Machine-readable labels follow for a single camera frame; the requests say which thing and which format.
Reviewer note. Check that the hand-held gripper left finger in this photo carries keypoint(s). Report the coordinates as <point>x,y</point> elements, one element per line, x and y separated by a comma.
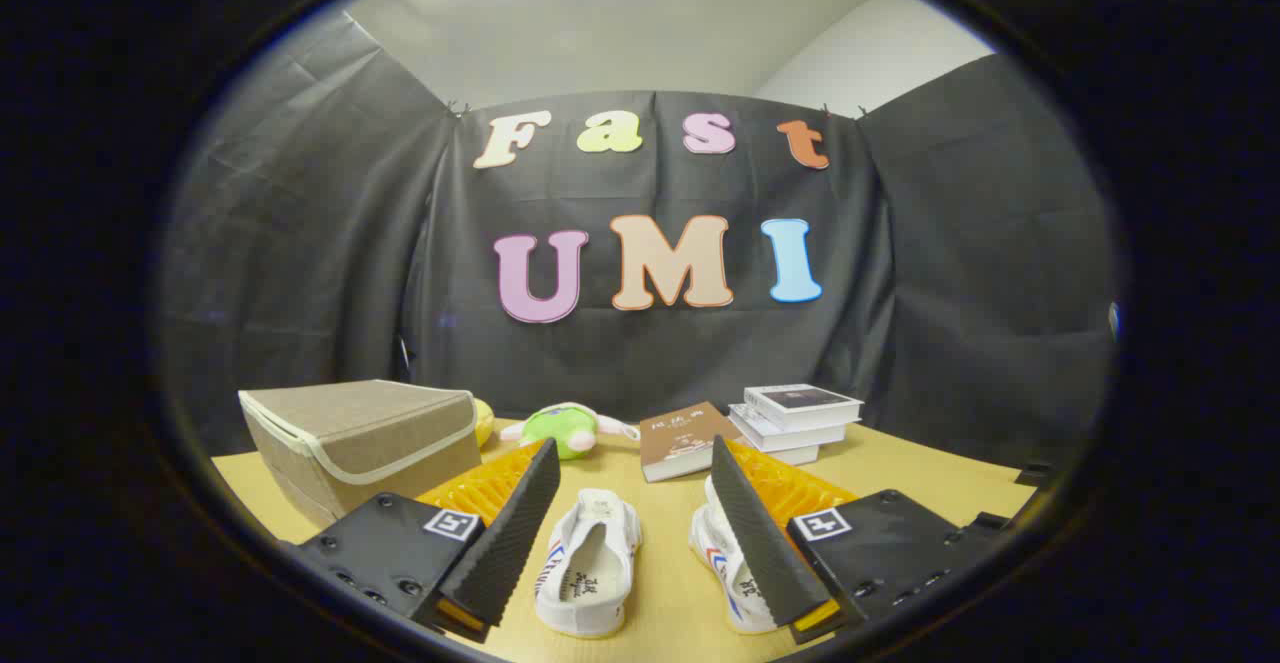
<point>500,543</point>

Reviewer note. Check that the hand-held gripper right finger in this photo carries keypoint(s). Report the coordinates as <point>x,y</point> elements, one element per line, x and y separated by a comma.
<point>770,543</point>

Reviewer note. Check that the white canvas shoe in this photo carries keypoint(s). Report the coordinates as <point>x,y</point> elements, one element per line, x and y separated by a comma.
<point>712,548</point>
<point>590,583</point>

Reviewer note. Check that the beige fabric storage box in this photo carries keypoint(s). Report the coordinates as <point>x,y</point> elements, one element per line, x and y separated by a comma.
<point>360,423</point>

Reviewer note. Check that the yellow oval toy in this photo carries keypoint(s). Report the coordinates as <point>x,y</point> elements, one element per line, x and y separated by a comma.
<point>484,421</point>

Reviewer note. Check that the green plush toy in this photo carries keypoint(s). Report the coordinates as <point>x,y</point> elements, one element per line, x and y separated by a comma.
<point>560,430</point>

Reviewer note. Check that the brown cover book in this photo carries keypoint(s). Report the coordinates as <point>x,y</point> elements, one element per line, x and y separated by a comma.
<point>680,433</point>

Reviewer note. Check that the black table clamp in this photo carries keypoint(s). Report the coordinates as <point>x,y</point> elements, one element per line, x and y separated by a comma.
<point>1035,473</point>
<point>990,522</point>

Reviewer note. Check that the black backdrop cloth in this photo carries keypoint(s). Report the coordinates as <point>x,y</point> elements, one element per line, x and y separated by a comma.
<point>950,243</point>

